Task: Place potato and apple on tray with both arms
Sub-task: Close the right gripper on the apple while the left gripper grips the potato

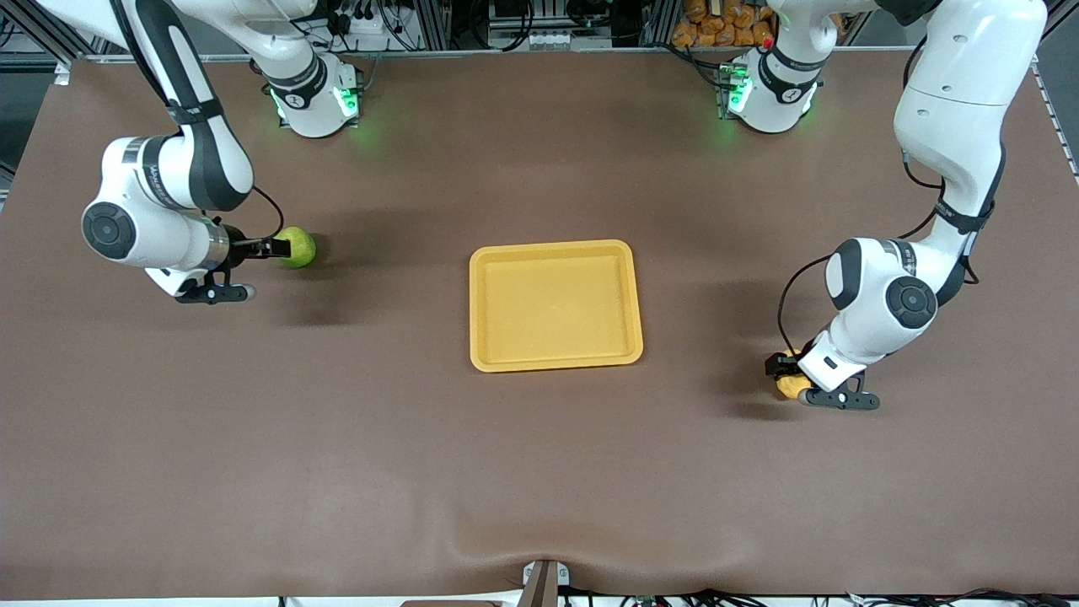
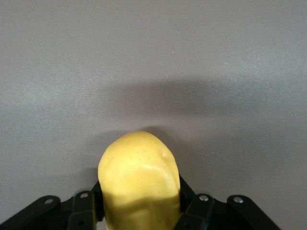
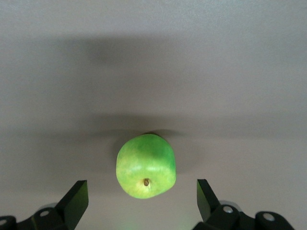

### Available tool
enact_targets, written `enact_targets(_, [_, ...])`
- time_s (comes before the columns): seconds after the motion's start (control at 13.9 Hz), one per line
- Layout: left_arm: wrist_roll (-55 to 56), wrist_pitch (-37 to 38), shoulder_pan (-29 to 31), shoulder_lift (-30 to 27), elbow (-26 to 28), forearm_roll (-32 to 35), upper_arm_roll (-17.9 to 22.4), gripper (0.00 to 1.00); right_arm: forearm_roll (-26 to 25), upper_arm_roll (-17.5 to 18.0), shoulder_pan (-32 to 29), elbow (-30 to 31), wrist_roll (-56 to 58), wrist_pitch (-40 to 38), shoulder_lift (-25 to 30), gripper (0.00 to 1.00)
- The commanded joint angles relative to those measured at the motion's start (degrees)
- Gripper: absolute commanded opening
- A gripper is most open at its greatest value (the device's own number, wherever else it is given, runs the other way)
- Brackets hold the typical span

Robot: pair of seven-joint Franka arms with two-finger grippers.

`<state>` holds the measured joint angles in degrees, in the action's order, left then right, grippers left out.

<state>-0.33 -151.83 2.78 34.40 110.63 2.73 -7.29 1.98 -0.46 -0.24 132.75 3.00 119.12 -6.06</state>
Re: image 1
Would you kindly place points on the aluminium frame post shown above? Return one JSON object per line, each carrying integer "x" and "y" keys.
{"x": 659, "y": 21}
{"x": 434, "y": 24}

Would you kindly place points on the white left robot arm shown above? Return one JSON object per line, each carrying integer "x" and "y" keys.
{"x": 885, "y": 295}

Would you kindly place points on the green apple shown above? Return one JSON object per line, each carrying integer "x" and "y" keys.
{"x": 302, "y": 249}

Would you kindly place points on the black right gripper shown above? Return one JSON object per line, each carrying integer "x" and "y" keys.
{"x": 245, "y": 246}

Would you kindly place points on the yellow potato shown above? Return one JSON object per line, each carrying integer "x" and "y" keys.
{"x": 791, "y": 388}

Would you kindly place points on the white power strip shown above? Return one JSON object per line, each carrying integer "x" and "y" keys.
{"x": 552, "y": 40}
{"x": 371, "y": 24}

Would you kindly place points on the brown table mat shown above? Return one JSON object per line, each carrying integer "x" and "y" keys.
{"x": 539, "y": 472}

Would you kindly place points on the yellow plastic tray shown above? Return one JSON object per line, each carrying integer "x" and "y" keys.
{"x": 548, "y": 303}

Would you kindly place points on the bag of orange items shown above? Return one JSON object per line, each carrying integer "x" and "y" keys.
{"x": 716, "y": 29}

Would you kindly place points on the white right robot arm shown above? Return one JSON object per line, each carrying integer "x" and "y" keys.
{"x": 152, "y": 228}

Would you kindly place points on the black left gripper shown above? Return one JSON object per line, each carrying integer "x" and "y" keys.
{"x": 786, "y": 364}

